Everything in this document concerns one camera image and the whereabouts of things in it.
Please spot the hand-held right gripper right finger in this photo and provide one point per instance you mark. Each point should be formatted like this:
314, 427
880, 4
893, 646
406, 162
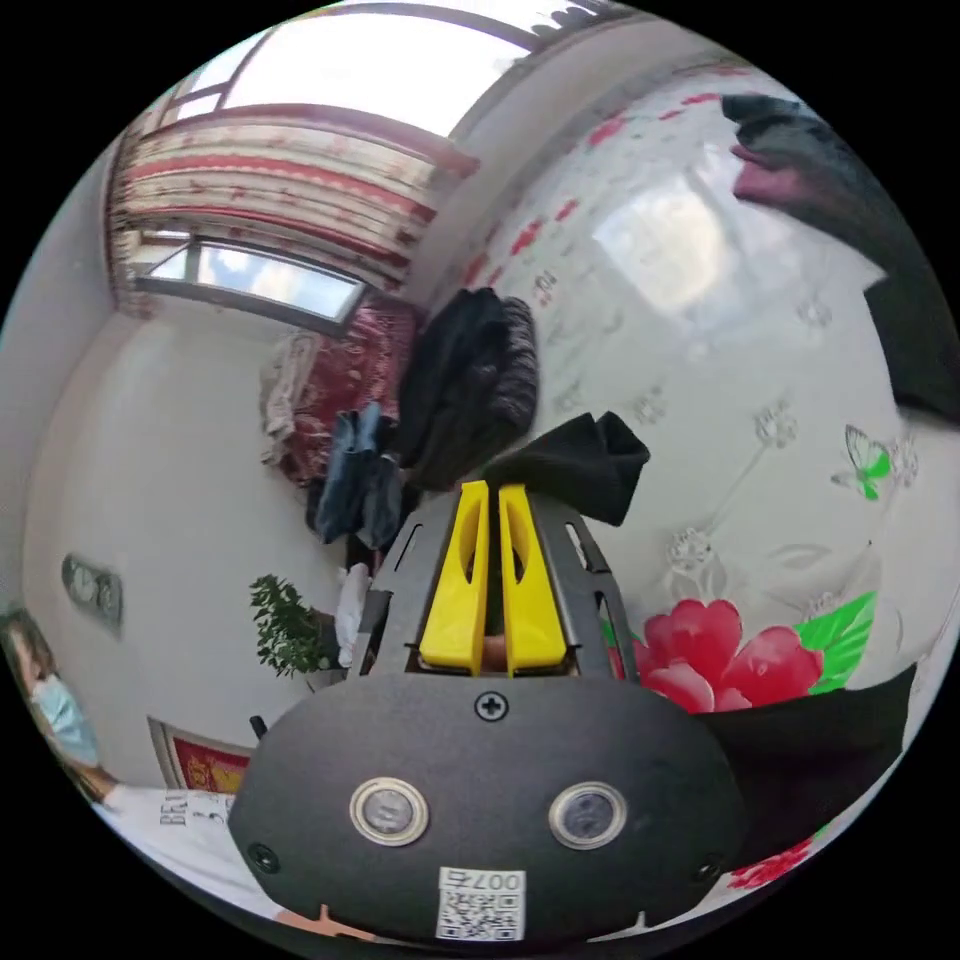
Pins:
531, 607

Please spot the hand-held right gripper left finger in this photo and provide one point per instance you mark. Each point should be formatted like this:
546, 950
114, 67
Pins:
452, 600

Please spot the black pants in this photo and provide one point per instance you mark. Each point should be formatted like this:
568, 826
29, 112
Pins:
592, 461

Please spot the person's right hand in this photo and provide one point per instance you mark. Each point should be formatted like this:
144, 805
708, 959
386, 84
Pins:
319, 921

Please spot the blue jeans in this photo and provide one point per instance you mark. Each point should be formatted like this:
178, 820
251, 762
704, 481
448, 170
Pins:
360, 480

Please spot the green plant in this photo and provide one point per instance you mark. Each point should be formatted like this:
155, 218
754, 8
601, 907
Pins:
289, 626

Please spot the pile of clothes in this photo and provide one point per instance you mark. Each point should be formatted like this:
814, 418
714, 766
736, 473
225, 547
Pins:
465, 375
817, 180

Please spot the red patterned blanket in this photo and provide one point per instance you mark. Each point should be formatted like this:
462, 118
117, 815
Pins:
352, 375

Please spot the red framed picture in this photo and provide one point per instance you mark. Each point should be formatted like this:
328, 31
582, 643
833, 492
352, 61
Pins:
206, 769

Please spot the bed with flower print sheet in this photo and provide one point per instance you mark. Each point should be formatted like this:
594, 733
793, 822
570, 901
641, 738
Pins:
712, 337

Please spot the person's body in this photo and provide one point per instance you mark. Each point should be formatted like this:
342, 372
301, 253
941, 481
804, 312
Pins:
172, 832

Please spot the window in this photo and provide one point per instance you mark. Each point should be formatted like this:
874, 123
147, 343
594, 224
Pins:
262, 281

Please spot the red striped curtain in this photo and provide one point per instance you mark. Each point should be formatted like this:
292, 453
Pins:
262, 180

